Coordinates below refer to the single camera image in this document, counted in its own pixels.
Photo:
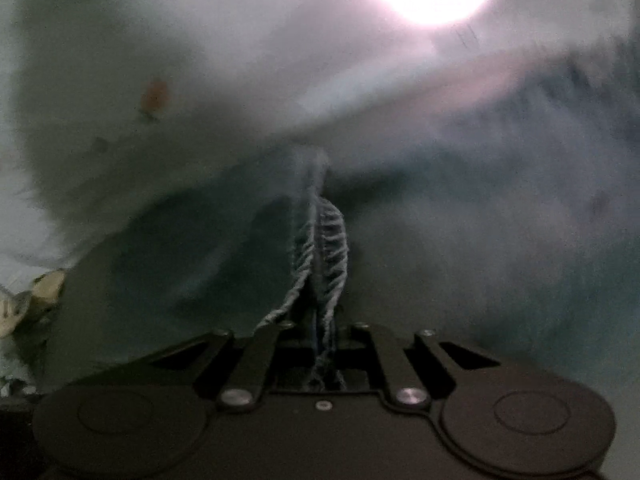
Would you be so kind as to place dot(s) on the carrot printed sheet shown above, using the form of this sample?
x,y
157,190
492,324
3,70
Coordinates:
x,y
150,85

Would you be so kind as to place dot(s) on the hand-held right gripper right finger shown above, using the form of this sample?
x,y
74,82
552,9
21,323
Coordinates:
x,y
395,365

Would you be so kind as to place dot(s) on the blue jeans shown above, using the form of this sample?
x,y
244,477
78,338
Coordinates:
x,y
450,220

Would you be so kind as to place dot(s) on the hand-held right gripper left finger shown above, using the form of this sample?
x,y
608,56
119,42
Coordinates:
x,y
260,360

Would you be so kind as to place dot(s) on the cream cloth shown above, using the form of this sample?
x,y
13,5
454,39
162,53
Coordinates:
x,y
42,285

